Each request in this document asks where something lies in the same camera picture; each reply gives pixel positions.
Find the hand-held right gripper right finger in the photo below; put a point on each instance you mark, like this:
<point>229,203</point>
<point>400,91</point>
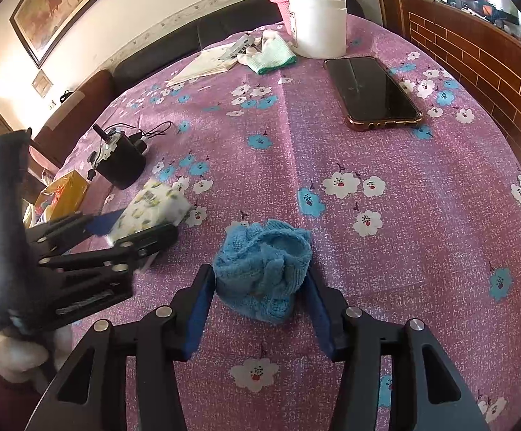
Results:
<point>320,318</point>

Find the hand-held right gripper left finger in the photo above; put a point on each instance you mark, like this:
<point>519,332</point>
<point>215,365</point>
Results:
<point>200,309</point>

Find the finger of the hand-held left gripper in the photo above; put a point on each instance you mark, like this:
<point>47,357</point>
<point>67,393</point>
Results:
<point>121,253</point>
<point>63,233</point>

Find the yellow cardboard box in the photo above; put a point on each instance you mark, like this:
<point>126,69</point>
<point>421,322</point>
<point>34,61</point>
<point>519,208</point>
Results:
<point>69,193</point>

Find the printed white tissue pack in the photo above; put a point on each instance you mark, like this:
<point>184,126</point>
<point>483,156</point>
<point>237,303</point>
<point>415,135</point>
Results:
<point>152,206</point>

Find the blue knit cloth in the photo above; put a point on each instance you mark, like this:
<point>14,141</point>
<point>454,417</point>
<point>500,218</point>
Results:
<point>262,269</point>

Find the person's left hand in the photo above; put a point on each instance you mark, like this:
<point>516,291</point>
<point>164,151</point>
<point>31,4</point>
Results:
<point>15,357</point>

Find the black electric motor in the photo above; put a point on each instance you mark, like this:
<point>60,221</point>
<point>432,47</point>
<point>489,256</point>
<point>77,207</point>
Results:
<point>121,157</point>

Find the purple floral tablecloth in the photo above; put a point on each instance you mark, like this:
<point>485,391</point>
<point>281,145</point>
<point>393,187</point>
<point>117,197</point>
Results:
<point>377,233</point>

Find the brown leather chair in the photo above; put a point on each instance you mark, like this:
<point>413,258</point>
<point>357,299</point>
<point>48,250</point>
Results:
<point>81,103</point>

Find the person's maroon clothing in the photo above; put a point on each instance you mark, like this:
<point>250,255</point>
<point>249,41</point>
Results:
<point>0,406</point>

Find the stack of white papers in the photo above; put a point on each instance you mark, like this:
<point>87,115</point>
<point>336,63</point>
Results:
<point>206,63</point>

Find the black sofa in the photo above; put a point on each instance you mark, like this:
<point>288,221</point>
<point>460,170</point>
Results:
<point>197,36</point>

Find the black smartphone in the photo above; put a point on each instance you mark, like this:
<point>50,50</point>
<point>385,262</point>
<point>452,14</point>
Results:
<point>373,90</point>

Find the grey striped packet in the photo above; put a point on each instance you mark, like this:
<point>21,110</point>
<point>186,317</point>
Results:
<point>240,46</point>

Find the white glove with green cuff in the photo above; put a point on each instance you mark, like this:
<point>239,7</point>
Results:
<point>271,56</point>

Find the white knit glove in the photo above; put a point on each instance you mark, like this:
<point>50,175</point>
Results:
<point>268,36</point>

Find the brown brick-pattern ledge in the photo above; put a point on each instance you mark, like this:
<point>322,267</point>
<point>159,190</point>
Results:
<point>476,76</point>

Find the white plastic jar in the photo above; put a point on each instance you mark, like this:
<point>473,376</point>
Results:
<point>319,22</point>

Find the row of assorted small items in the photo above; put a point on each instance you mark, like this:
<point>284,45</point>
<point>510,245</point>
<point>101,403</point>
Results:
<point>489,2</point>

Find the wall switch plate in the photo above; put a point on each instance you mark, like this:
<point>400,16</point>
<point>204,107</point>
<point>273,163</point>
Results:
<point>42,84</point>

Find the framed wall painting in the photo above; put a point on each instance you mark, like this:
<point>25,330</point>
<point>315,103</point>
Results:
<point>63,4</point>

